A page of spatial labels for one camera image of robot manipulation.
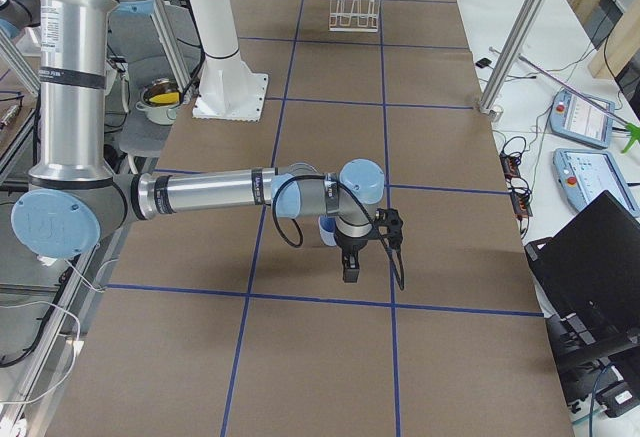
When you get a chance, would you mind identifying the white cable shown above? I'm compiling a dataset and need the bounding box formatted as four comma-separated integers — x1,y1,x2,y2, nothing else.
0,254,121,405

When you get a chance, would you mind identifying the teach pendant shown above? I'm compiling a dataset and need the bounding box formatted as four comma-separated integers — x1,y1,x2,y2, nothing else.
553,148,639,217
549,88,614,149

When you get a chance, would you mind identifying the upper teach pendant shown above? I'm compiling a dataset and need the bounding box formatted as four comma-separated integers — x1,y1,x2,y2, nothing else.
549,88,614,149

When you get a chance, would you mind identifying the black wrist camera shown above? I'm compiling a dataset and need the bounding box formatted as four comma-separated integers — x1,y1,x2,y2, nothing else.
374,208,403,251

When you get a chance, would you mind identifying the aluminium frame post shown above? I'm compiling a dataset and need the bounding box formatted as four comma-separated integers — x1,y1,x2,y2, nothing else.
478,0,546,122

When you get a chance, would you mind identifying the white wire cup holder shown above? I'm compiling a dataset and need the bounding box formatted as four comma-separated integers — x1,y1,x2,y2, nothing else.
328,0,382,33

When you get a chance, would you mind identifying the orange black power strip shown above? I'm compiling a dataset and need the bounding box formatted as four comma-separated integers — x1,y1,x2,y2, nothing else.
499,152,532,220

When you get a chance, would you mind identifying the purple metal rod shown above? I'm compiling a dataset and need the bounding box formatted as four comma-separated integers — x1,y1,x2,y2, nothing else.
517,54,634,127

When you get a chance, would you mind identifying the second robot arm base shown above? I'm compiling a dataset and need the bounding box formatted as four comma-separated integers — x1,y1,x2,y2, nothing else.
1,0,40,39

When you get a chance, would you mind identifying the lower teach pendant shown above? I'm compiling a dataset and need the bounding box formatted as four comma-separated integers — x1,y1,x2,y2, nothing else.
553,148,639,217

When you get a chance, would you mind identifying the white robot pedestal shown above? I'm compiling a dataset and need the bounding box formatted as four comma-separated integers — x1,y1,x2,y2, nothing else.
190,0,268,122

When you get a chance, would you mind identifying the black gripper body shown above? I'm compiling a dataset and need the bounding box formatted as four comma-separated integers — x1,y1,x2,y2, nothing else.
334,229,374,259

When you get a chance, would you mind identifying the white enamel pot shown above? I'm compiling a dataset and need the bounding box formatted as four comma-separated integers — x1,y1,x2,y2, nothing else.
135,78,181,126

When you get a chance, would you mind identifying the black laptop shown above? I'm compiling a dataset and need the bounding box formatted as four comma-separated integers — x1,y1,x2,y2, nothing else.
525,191,639,332

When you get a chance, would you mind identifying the small black device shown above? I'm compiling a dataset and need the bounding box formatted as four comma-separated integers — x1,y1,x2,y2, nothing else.
475,58,492,68

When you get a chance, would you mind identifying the black camera cable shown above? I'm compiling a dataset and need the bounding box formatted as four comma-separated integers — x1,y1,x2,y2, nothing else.
270,173,407,292

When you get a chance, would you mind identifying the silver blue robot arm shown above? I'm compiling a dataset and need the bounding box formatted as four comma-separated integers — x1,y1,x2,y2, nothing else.
11,0,391,283

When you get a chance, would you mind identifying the green plastic clamp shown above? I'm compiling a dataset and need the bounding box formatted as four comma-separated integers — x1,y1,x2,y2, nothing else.
621,123,640,154

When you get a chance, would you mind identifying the light blue cup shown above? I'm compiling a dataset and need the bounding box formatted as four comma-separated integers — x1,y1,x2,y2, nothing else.
318,216,336,247

